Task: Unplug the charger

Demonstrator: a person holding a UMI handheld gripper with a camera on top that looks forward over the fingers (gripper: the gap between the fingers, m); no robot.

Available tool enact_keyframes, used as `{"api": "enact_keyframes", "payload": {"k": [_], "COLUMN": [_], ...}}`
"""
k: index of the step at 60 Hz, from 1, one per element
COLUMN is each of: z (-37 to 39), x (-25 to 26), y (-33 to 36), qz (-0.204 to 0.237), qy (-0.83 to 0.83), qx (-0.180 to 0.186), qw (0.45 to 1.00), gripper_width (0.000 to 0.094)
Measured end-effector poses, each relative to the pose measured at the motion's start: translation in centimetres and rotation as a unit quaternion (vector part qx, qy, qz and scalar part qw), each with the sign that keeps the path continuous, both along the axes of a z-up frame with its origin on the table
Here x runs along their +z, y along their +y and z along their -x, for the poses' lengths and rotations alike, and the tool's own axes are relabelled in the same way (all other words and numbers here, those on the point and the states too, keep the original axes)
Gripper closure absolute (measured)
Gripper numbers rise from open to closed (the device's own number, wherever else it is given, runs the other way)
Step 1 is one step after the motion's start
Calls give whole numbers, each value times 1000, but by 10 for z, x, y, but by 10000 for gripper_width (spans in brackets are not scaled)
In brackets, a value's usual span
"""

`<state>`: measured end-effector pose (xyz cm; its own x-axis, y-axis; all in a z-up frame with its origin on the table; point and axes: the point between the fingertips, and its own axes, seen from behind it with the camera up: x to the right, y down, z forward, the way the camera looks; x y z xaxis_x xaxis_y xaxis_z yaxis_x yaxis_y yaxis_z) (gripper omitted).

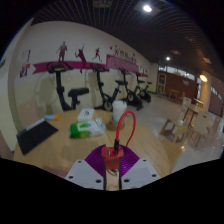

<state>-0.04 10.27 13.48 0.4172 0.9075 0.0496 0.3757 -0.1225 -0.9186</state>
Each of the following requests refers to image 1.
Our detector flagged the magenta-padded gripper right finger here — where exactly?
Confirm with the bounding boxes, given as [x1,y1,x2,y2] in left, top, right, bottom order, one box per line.
[118,144,162,191]

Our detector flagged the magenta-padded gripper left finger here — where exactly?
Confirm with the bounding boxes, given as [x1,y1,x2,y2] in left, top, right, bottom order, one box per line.
[64,144,108,192]

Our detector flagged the red charger block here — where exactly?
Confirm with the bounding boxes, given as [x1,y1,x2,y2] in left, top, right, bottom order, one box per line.
[101,146,124,172]

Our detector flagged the green wet wipes pack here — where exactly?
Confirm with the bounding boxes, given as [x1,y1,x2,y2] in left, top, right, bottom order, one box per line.
[69,117,107,139]

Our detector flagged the round brown coaster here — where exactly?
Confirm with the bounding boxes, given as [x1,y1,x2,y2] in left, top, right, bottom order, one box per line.
[106,119,126,132]

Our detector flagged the white tissue pack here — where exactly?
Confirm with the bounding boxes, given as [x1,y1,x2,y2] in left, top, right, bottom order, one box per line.
[76,107,95,123]

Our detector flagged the black flat pad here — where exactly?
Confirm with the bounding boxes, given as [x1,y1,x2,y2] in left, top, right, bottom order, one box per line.
[15,118,59,156]

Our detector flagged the blue and orange tube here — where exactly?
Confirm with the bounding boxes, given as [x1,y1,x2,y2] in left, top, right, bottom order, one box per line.
[43,114,60,121]

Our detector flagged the white cup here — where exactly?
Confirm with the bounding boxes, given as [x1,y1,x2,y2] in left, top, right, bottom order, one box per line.
[111,99,128,124]

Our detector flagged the black exercise bike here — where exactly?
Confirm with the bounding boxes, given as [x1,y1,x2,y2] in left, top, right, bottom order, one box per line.
[118,68,145,111]
[134,72,153,104]
[45,61,90,112]
[89,63,123,112]

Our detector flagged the ceiling lights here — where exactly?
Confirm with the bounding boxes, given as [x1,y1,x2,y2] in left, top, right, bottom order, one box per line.
[143,3,209,84]

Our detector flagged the red charging cable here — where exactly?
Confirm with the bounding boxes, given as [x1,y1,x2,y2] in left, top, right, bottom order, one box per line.
[114,109,137,154]

